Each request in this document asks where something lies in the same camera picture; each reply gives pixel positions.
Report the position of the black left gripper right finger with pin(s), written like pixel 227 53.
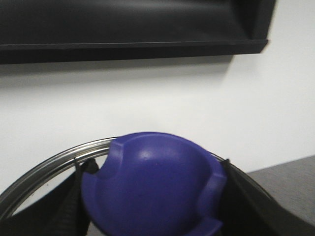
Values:
pixel 247 209

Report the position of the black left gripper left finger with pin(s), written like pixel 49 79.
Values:
pixel 61 212

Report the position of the glass pot lid blue knob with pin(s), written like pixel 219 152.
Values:
pixel 148 184

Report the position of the black range hood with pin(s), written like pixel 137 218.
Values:
pixel 38 31

